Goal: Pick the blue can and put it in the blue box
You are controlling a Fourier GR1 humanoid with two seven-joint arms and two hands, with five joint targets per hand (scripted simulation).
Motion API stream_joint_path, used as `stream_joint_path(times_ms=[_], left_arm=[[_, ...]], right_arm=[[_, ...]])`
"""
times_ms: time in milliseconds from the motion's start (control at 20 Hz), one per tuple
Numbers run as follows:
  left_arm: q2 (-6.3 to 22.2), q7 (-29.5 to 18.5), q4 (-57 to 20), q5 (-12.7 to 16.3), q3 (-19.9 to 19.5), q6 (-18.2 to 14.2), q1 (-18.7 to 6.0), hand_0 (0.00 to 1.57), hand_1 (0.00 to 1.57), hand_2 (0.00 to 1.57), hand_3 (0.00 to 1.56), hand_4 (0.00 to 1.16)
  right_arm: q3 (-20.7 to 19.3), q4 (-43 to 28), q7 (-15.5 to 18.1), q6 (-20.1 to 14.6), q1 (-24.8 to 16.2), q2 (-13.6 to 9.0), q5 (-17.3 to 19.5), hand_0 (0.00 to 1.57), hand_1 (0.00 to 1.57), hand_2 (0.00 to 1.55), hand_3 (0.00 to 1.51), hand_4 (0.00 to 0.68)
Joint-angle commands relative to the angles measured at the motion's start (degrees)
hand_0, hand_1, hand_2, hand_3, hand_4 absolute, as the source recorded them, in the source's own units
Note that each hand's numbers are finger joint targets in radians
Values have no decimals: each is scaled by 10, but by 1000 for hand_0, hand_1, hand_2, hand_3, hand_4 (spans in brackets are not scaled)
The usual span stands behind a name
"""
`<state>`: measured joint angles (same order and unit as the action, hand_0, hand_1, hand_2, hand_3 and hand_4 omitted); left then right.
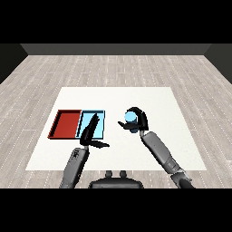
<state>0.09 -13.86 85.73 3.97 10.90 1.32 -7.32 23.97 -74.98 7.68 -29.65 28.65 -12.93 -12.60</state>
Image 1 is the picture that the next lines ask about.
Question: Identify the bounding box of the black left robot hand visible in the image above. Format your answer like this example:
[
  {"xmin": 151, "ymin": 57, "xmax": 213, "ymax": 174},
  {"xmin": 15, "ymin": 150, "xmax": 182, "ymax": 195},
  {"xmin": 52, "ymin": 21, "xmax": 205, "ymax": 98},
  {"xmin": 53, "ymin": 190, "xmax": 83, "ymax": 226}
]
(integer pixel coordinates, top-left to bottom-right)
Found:
[{"xmin": 79, "ymin": 112, "xmax": 111, "ymax": 149}]

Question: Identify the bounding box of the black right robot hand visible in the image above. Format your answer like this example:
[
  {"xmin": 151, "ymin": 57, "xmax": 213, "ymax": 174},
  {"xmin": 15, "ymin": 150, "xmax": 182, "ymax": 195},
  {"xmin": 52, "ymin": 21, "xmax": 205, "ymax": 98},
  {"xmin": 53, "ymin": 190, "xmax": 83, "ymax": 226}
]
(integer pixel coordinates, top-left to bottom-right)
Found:
[{"xmin": 117, "ymin": 106, "xmax": 150, "ymax": 133}]

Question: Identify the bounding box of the blue can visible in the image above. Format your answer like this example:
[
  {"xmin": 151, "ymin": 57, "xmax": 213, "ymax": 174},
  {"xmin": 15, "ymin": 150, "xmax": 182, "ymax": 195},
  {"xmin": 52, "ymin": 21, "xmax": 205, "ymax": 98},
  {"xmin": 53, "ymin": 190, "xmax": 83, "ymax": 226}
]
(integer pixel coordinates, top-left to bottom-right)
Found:
[{"xmin": 124, "ymin": 111, "xmax": 139, "ymax": 134}]

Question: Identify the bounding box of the light blue open box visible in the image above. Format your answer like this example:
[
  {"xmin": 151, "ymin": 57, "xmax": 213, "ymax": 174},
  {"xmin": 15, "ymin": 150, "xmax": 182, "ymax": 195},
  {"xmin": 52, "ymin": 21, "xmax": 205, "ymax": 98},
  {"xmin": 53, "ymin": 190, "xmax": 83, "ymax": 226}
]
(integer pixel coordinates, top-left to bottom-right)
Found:
[{"xmin": 75, "ymin": 110, "xmax": 106, "ymax": 140}]

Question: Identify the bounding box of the red open box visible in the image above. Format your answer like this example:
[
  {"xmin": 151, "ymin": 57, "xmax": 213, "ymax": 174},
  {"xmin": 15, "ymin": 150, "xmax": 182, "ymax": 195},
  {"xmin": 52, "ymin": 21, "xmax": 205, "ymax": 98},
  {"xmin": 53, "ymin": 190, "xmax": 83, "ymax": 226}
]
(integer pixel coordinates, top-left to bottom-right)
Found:
[{"xmin": 47, "ymin": 109, "xmax": 82, "ymax": 140}]

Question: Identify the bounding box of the dark grey robot body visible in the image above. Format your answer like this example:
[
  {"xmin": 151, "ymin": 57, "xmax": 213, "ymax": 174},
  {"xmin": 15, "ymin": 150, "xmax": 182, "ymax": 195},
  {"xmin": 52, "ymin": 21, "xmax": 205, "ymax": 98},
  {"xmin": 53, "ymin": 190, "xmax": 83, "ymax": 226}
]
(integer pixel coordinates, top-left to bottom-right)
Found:
[{"xmin": 88, "ymin": 170, "xmax": 144, "ymax": 189}]

